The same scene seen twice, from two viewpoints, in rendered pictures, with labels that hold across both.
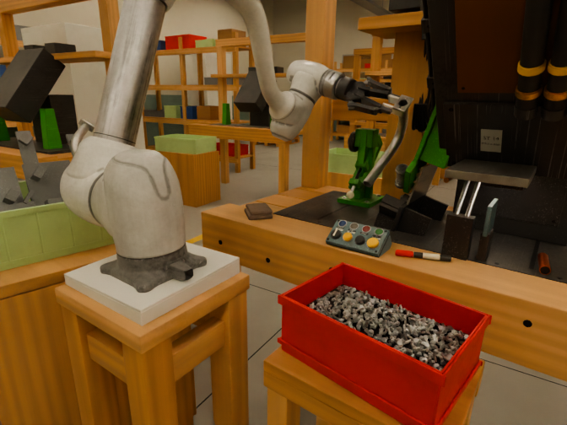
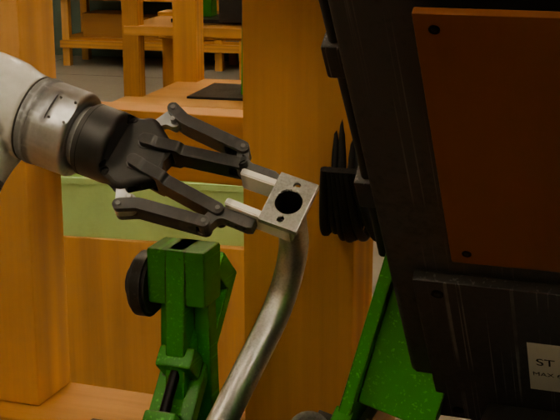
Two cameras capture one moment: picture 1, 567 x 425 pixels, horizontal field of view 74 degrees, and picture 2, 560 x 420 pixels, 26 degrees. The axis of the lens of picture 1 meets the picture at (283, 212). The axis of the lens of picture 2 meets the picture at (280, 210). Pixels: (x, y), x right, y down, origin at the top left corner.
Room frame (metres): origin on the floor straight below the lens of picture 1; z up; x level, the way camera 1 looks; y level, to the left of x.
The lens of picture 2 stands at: (0.13, -0.02, 1.55)
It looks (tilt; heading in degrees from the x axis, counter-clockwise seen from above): 15 degrees down; 343
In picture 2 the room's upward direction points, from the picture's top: straight up
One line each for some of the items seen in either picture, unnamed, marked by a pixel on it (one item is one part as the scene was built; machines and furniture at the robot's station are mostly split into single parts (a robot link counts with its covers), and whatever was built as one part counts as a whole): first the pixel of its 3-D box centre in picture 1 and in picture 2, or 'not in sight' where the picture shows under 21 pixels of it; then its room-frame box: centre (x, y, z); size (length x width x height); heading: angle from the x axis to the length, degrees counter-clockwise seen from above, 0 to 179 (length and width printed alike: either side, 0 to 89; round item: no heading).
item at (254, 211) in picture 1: (258, 211); not in sight; (1.19, 0.08, 0.91); 0.10 x 0.08 x 0.03; 14
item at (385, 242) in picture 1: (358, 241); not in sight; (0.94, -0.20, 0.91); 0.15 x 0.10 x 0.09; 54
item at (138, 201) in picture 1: (143, 199); not in sight; (0.83, 0.32, 1.05); 0.18 x 0.16 x 0.22; 52
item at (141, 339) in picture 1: (156, 287); not in sight; (0.82, 0.30, 0.83); 0.32 x 0.32 x 0.04; 56
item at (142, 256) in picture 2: (353, 142); (143, 282); (1.43, -0.26, 1.12); 0.07 x 0.03 x 0.08; 144
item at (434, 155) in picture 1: (441, 139); (414, 332); (1.06, -0.43, 1.17); 0.13 x 0.12 x 0.20; 54
